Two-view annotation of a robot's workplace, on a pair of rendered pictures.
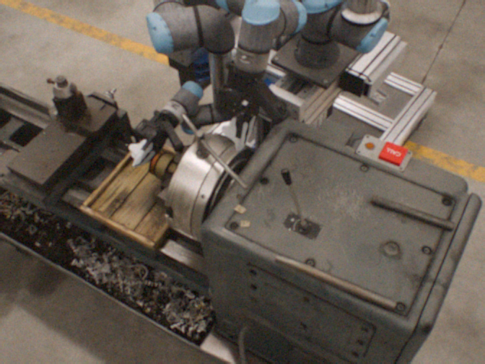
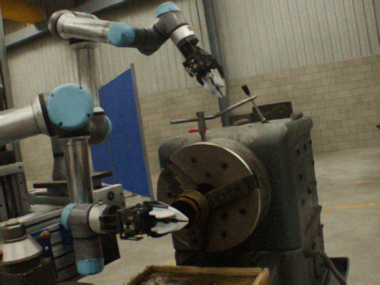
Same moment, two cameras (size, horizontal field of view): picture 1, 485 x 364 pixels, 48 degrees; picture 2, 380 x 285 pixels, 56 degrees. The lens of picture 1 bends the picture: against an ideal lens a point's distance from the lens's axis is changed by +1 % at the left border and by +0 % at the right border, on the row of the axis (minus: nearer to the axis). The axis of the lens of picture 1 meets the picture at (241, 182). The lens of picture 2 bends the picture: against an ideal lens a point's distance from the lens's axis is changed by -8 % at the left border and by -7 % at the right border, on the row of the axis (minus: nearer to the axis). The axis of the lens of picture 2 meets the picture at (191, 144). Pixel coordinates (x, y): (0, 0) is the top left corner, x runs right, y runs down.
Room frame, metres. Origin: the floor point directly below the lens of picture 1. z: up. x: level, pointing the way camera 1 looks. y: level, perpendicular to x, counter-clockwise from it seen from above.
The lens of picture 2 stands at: (1.12, 1.18, 1.29)
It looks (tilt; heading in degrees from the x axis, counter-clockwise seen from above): 3 degrees down; 263
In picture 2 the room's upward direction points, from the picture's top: 9 degrees counter-clockwise
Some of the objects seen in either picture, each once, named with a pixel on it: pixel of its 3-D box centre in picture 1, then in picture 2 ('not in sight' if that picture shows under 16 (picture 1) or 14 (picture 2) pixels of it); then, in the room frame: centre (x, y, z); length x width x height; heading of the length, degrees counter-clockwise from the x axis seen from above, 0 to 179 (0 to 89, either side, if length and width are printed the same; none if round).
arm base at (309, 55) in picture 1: (317, 42); (70, 164); (1.41, -0.28, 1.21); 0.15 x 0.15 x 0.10
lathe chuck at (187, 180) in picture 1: (208, 186); (211, 195); (0.95, 0.10, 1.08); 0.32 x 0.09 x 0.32; 147
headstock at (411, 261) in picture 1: (335, 243); (248, 176); (0.74, -0.25, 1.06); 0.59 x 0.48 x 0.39; 57
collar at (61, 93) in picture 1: (63, 87); (17, 248); (1.35, 0.57, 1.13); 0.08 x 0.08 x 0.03
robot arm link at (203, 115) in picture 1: (194, 117); (88, 251); (1.32, 0.15, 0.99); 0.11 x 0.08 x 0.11; 99
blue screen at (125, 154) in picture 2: not in sight; (110, 142); (1.79, -6.67, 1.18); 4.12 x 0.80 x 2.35; 109
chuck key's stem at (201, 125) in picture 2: (201, 146); (202, 131); (0.95, 0.10, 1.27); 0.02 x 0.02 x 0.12; 28
